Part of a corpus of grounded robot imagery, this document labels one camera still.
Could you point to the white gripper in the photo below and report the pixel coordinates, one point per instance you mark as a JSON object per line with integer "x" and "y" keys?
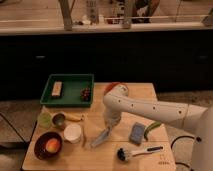
{"x": 111, "y": 119}

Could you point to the light blue towel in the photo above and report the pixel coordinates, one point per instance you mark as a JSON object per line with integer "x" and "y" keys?
{"x": 101, "y": 138}

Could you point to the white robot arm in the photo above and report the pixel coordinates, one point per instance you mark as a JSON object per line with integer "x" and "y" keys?
{"x": 194, "y": 119}

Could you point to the blue sponge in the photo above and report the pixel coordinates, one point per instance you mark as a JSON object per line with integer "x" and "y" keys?
{"x": 137, "y": 133}

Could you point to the dark red grapes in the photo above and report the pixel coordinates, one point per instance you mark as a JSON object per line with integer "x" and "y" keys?
{"x": 85, "y": 94}

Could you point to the black white dish brush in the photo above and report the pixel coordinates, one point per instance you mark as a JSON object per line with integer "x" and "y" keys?
{"x": 125, "y": 154}

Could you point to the white cup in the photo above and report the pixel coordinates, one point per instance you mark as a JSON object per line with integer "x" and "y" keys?
{"x": 72, "y": 133}

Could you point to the green chili pepper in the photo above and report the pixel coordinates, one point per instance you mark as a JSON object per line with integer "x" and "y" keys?
{"x": 151, "y": 127}

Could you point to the wooden table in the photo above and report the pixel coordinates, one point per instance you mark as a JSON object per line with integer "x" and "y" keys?
{"x": 78, "y": 157}

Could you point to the metal cup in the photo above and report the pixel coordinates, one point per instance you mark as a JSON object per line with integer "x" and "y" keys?
{"x": 59, "y": 121}

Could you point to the green plastic tray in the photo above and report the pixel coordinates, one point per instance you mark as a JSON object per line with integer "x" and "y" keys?
{"x": 72, "y": 85}

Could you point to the wooden block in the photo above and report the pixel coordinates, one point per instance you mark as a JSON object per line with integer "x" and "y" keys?
{"x": 57, "y": 88}

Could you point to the orange peach fruit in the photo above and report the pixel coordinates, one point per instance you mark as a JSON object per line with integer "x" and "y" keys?
{"x": 52, "y": 145}

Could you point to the light green cup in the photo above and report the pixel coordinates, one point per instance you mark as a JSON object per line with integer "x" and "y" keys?
{"x": 44, "y": 120}

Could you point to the dark red bowl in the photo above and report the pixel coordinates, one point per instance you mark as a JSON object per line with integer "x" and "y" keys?
{"x": 39, "y": 148}

